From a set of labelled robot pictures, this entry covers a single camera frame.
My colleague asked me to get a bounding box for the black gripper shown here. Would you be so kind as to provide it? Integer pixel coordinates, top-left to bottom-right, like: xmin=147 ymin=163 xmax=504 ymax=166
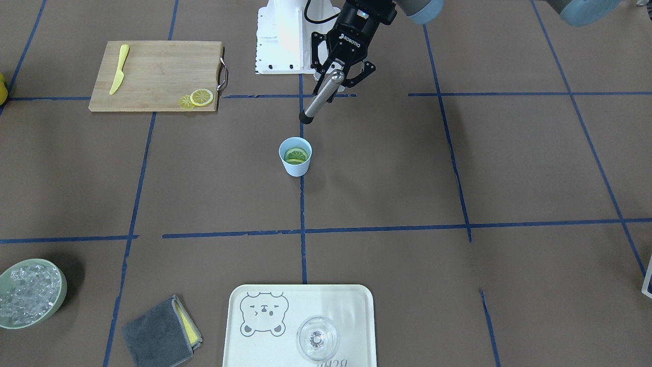
xmin=310 ymin=1 xmax=397 ymax=91

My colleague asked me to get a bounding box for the blue plastic cup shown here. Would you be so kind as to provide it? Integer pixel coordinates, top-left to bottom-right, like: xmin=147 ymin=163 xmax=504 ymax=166
xmin=279 ymin=137 xmax=313 ymax=177

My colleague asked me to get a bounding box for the small translucent lemon slice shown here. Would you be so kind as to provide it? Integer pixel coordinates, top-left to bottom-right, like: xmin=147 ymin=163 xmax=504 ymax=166
xmin=178 ymin=94 xmax=196 ymax=111

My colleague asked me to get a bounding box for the yellow lemon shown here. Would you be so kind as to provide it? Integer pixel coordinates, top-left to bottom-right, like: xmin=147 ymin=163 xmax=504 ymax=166
xmin=0 ymin=73 xmax=9 ymax=106

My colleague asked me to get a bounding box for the wooden cutting board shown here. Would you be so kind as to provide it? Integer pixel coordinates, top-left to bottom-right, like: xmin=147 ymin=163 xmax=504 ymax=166
xmin=89 ymin=40 xmax=228 ymax=113

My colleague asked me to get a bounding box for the yellow plastic knife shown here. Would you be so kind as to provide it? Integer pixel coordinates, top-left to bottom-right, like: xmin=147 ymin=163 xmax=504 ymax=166
xmin=109 ymin=44 xmax=130 ymax=95

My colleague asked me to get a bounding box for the cream bear tray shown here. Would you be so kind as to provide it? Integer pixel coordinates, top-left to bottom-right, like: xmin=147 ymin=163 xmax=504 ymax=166
xmin=222 ymin=285 xmax=377 ymax=366

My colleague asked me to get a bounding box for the clear wine glass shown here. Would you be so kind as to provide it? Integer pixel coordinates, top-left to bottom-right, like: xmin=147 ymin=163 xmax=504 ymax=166
xmin=295 ymin=316 xmax=340 ymax=362

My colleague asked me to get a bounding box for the grey folded cloth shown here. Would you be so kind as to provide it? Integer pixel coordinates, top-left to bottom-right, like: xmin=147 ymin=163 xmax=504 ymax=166
xmin=121 ymin=295 xmax=203 ymax=366

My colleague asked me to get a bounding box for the green bowl of ice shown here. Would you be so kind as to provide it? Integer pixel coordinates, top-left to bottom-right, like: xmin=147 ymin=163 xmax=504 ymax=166
xmin=1 ymin=258 xmax=67 ymax=330

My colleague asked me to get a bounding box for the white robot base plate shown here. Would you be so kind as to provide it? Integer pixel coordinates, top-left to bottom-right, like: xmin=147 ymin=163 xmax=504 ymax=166
xmin=255 ymin=1 xmax=340 ymax=75

